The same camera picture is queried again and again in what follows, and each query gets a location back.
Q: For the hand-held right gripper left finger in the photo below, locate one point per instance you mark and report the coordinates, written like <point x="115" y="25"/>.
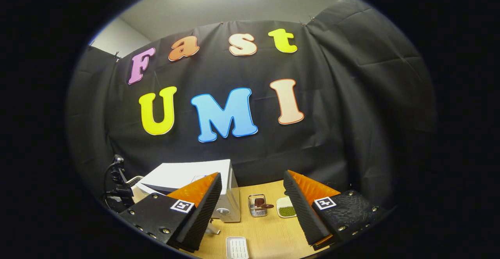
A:
<point x="199" y="216"/>

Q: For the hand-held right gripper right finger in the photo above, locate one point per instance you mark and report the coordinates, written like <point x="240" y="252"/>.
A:
<point x="304" y="212"/>

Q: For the white microwave oven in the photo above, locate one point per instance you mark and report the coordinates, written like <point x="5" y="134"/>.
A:
<point x="183" y="173"/>

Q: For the white divided dish with beans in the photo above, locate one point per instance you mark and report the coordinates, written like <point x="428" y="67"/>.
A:
<point x="285" y="211"/>

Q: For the brown spoon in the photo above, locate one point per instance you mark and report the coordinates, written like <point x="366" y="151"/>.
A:
<point x="265" y="205"/>

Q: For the small white rectangular plate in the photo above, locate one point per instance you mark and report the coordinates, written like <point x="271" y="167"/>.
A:
<point x="237" y="248"/>

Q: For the black backdrop cloth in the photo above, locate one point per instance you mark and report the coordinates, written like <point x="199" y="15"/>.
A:
<point x="332" y="95"/>

